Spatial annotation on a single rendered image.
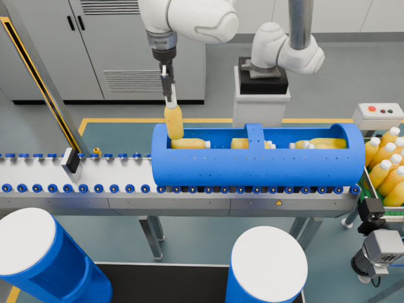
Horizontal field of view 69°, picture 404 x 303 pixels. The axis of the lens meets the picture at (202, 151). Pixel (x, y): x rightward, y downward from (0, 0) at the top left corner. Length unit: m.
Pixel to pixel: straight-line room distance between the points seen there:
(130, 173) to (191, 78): 1.66
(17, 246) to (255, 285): 0.92
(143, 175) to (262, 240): 0.67
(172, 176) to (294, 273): 0.59
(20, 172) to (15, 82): 1.96
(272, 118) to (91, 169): 1.13
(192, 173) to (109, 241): 1.34
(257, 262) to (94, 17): 2.34
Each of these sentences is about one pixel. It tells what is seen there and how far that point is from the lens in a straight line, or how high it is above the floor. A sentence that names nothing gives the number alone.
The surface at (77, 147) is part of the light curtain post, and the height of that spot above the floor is 0.79.
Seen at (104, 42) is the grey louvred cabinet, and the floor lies 0.76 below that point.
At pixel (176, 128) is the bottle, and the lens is 1.14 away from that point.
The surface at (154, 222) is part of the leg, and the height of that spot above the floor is 0.31.
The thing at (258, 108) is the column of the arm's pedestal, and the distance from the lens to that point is 1.87.
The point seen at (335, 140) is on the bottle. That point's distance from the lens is 1.46.
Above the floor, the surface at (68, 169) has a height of 1.04.
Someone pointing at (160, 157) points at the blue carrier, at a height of 1.20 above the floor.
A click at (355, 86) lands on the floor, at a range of 3.84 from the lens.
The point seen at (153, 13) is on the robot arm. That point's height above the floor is 1.79.
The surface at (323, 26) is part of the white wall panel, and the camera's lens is 4.36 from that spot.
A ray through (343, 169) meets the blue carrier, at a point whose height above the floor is 1.15.
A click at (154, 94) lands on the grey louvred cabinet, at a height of 0.18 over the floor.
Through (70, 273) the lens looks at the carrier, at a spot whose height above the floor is 0.30.
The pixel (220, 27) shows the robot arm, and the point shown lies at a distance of 0.75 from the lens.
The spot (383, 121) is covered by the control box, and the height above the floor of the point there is 1.07.
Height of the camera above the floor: 2.14
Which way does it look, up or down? 50 degrees down
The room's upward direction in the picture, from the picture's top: 3 degrees counter-clockwise
